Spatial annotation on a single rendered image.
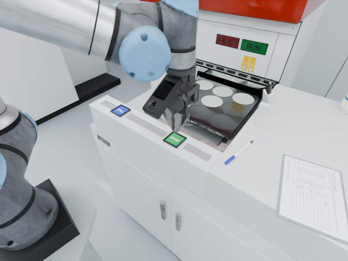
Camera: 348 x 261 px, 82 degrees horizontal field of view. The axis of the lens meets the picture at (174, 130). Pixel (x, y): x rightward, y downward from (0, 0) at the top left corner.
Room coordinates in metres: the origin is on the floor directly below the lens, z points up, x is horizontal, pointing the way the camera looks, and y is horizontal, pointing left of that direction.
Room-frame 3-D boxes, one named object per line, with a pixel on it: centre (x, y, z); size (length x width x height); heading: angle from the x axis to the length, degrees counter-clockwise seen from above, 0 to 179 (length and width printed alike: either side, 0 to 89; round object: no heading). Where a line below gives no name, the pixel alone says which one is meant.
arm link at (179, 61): (0.48, -0.01, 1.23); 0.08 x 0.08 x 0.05
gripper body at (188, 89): (0.48, -0.02, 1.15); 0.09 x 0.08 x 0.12; 143
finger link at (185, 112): (0.45, -0.02, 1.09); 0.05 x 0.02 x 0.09; 53
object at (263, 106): (0.56, -0.30, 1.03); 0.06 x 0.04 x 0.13; 143
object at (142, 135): (0.54, 0.10, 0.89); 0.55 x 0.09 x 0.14; 53
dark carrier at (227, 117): (0.79, -0.18, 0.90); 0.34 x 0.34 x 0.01; 53
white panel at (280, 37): (1.09, -0.16, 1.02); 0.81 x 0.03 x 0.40; 53
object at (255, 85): (0.97, -0.29, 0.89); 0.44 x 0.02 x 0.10; 53
